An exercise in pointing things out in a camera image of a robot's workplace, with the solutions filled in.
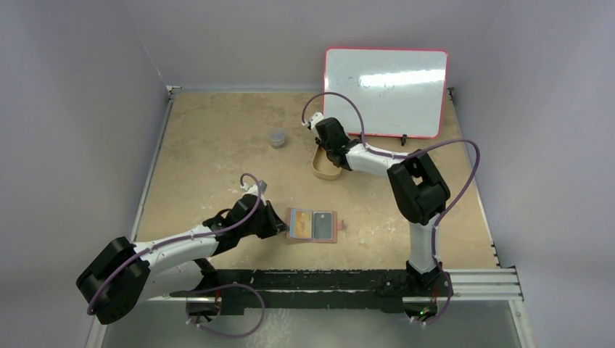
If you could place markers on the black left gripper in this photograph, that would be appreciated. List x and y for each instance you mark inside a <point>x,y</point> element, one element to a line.
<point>274,225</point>

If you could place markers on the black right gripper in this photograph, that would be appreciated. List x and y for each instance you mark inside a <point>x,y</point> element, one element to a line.
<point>333,156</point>

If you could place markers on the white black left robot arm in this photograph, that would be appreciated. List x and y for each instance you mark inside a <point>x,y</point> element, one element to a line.
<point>126,273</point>

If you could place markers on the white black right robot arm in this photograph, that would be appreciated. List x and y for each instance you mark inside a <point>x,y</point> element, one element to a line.
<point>419,190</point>

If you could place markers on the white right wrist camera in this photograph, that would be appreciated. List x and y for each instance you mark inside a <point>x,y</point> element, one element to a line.
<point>311,121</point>

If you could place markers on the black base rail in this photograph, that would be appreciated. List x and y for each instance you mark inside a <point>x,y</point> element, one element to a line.
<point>389,291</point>

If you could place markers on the red framed whiteboard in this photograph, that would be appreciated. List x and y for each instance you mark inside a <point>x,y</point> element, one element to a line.
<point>386,92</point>

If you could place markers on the grey credit card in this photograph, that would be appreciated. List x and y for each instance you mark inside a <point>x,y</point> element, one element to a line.
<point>323,226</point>

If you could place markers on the beige oval plastic tray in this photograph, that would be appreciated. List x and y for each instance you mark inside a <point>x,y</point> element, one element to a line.
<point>322,168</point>

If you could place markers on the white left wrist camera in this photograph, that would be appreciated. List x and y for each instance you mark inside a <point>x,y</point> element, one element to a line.
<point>254,188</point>

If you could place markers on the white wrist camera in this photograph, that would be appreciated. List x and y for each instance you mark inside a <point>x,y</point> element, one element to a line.
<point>311,121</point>
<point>254,188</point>

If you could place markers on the brown leather card holder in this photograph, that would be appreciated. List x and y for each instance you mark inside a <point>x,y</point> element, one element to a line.
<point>339,225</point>

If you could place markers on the gold credit card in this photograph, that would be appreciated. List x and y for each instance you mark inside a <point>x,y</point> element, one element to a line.
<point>301,224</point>

